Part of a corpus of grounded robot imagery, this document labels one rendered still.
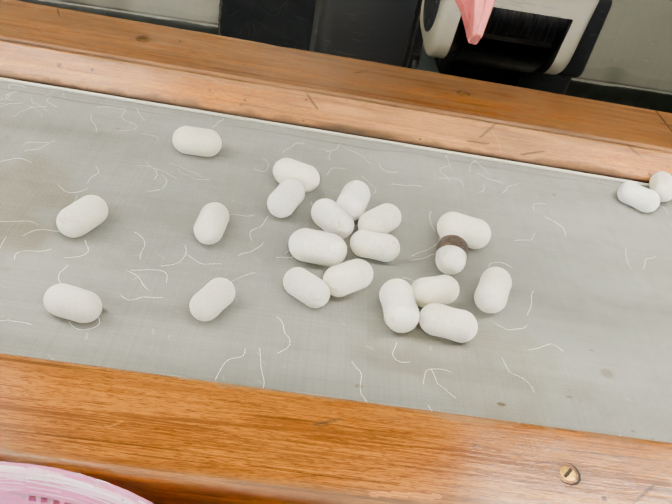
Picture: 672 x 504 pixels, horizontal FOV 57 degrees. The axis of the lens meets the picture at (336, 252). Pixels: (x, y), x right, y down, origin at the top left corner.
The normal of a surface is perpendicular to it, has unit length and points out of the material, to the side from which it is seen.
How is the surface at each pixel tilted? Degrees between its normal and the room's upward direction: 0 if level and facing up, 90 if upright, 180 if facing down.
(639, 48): 90
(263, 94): 45
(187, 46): 0
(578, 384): 0
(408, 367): 0
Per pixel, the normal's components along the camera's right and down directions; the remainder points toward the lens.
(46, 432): 0.16, -0.76
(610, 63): 0.03, 0.62
